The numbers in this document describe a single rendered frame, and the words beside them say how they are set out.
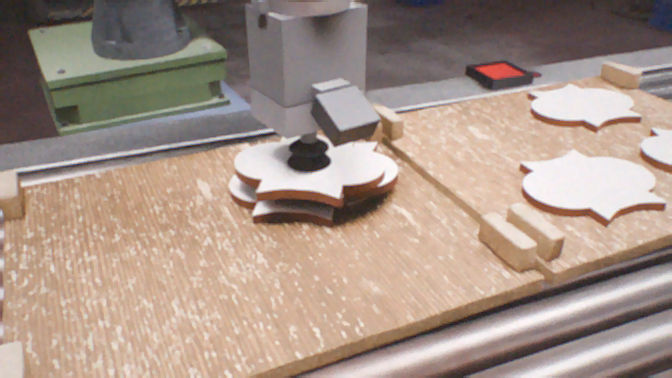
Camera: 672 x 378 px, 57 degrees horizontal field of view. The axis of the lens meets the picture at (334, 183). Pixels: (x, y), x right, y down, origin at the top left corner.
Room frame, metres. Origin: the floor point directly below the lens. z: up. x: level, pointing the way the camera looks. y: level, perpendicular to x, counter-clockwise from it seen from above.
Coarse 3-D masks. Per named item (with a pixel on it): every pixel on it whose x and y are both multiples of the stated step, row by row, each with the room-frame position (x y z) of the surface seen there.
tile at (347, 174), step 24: (264, 144) 0.57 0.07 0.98; (288, 144) 0.57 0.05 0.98; (240, 168) 0.52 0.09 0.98; (264, 168) 0.52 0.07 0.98; (288, 168) 0.52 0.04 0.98; (336, 168) 0.52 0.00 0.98; (360, 168) 0.52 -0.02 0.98; (384, 168) 0.52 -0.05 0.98; (264, 192) 0.48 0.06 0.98; (288, 192) 0.48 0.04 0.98; (312, 192) 0.48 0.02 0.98; (336, 192) 0.47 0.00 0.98
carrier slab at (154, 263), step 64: (64, 192) 0.55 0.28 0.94; (128, 192) 0.55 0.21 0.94; (192, 192) 0.55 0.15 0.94; (64, 256) 0.44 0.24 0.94; (128, 256) 0.44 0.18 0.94; (192, 256) 0.44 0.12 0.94; (256, 256) 0.44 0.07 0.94; (320, 256) 0.44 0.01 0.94; (384, 256) 0.44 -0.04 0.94; (448, 256) 0.44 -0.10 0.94; (64, 320) 0.36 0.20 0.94; (128, 320) 0.36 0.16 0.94; (192, 320) 0.36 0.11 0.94; (256, 320) 0.36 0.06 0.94; (320, 320) 0.36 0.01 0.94; (384, 320) 0.36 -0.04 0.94; (448, 320) 0.37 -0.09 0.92
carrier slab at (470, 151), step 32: (512, 96) 0.82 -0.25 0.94; (640, 96) 0.82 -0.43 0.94; (416, 128) 0.71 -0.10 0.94; (448, 128) 0.71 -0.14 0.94; (480, 128) 0.71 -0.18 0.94; (512, 128) 0.71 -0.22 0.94; (544, 128) 0.71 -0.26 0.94; (576, 128) 0.71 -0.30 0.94; (608, 128) 0.71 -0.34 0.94; (640, 128) 0.71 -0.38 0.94; (416, 160) 0.62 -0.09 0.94; (448, 160) 0.62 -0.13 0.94; (480, 160) 0.62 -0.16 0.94; (512, 160) 0.62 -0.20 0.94; (544, 160) 0.62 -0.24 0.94; (640, 160) 0.62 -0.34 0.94; (448, 192) 0.56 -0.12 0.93; (480, 192) 0.55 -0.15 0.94; (512, 192) 0.55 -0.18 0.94; (576, 224) 0.49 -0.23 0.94; (640, 224) 0.49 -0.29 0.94; (576, 256) 0.44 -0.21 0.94; (608, 256) 0.44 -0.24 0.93
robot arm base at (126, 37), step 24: (96, 0) 0.94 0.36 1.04; (120, 0) 0.92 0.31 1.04; (144, 0) 0.93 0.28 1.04; (168, 0) 0.96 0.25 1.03; (96, 24) 0.93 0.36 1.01; (120, 24) 0.92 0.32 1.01; (144, 24) 0.92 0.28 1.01; (168, 24) 0.94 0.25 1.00; (96, 48) 0.93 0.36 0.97; (120, 48) 0.91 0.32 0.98; (144, 48) 0.91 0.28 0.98; (168, 48) 0.93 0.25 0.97
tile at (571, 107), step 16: (528, 96) 0.81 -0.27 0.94; (544, 96) 0.79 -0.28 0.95; (560, 96) 0.79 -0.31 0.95; (576, 96) 0.79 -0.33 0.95; (592, 96) 0.79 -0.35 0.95; (608, 96) 0.79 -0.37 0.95; (624, 96) 0.79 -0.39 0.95; (544, 112) 0.73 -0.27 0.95; (560, 112) 0.73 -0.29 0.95; (576, 112) 0.73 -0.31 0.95; (592, 112) 0.73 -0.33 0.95; (608, 112) 0.73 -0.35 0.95; (624, 112) 0.73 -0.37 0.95; (592, 128) 0.70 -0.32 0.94
